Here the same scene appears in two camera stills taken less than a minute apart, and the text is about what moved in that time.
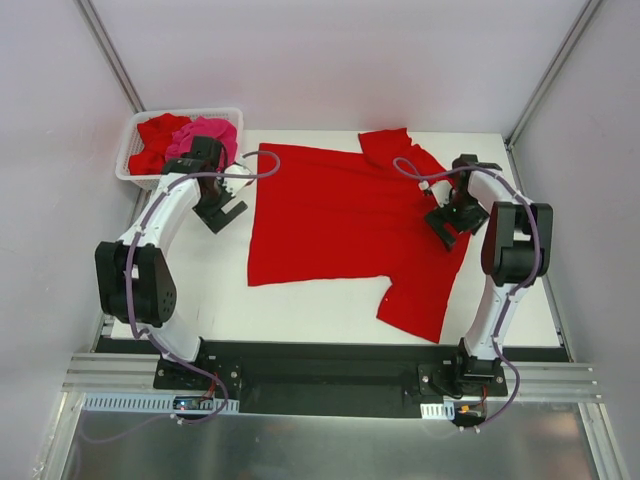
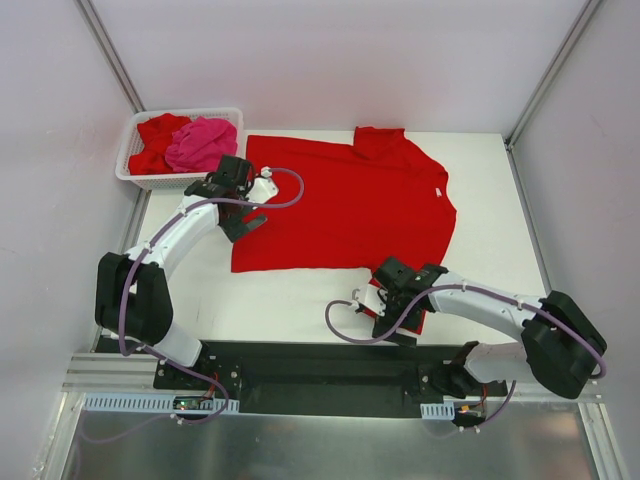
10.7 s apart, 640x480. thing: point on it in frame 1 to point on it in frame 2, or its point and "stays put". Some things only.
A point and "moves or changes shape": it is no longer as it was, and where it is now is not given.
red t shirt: x=326 y=214 moves or changes shape
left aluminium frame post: x=111 y=55 stays put
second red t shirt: x=157 y=134 stays put
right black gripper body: x=455 y=219 to x=393 y=321
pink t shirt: x=204 y=126 stays put
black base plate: x=323 y=377 stays put
